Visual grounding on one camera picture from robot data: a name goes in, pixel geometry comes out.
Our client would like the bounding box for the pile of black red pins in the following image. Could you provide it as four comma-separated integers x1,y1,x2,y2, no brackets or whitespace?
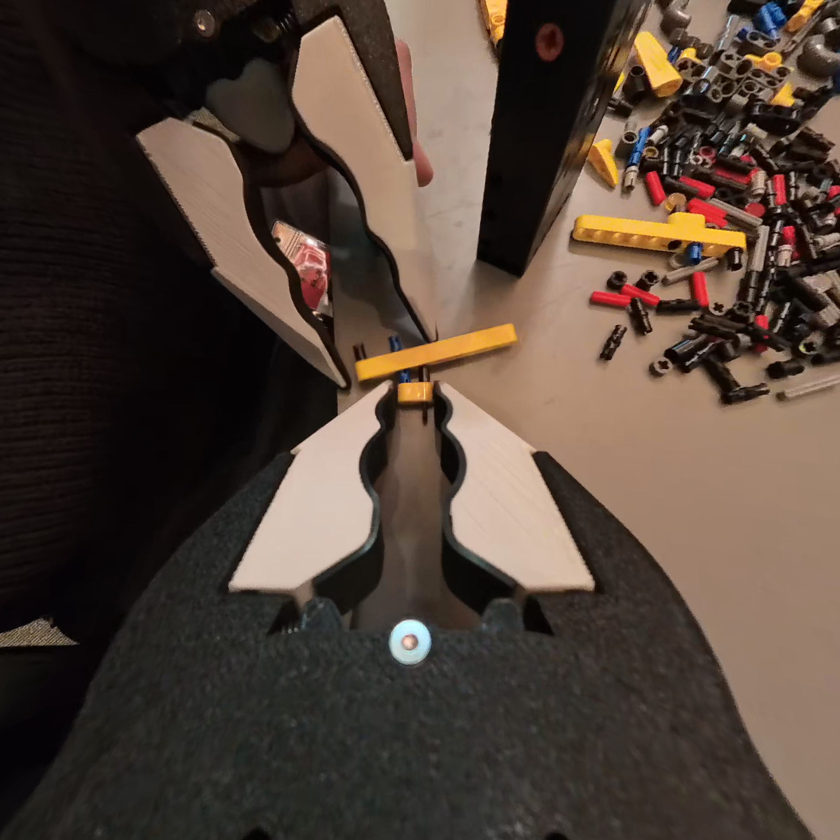
587,118,840,404

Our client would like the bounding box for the yellow angled toy beam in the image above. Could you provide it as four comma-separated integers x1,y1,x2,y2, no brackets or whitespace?
573,211,749,258

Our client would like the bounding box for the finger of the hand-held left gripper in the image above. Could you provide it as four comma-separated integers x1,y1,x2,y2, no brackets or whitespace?
134,114,351,391
289,14,439,342

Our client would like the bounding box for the black rectangular toy stand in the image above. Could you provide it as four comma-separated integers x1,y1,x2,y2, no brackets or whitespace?
476,0,647,277

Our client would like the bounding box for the person's dark clothing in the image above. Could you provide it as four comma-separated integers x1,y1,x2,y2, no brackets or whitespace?
0,0,339,742

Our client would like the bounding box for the person's left hand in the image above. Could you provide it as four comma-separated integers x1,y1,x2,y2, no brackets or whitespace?
396,38,436,188

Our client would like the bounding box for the yellow toy beam assembly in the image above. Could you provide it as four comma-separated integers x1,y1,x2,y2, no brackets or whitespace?
477,0,509,45

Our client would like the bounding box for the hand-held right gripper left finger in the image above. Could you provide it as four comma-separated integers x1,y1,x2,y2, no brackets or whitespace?
227,380,394,621

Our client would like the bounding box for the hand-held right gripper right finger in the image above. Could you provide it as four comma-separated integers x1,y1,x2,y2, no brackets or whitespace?
433,380,597,621

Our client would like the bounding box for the small yellow toy connector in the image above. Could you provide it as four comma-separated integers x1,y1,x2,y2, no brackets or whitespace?
397,367,436,427

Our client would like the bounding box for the red badge in clear sleeve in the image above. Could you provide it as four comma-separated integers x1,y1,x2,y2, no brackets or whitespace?
269,220,331,315

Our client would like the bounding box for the long yellow toy beam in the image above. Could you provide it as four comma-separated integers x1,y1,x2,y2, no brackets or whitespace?
353,322,520,384

